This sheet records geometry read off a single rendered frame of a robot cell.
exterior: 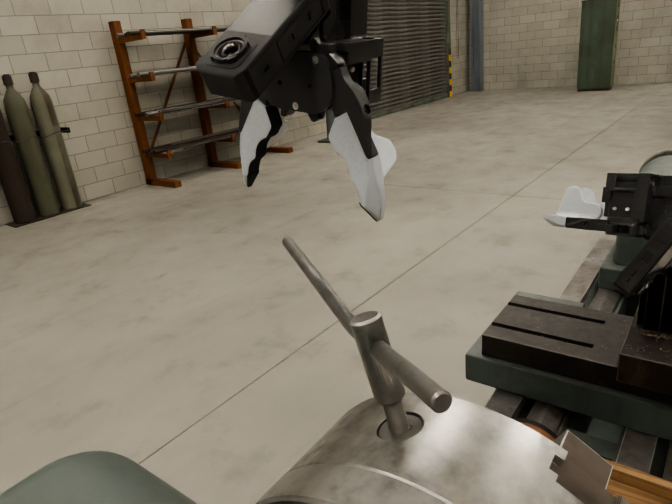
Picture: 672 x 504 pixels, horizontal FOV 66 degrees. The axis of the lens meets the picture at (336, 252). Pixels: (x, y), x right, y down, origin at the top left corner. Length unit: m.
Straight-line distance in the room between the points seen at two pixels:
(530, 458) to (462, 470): 0.05
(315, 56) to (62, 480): 0.33
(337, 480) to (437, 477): 0.06
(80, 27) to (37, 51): 0.63
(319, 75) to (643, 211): 0.48
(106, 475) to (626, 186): 0.66
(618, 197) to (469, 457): 0.49
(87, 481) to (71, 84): 7.11
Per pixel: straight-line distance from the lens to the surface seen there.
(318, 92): 0.42
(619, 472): 0.87
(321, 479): 0.37
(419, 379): 0.29
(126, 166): 7.69
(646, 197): 0.75
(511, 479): 0.36
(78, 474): 0.39
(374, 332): 0.34
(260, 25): 0.40
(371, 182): 0.42
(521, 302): 1.12
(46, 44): 7.35
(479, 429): 0.38
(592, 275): 1.52
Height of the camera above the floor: 1.48
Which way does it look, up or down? 21 degrees down
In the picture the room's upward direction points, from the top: 6 degrees counter-clockwise
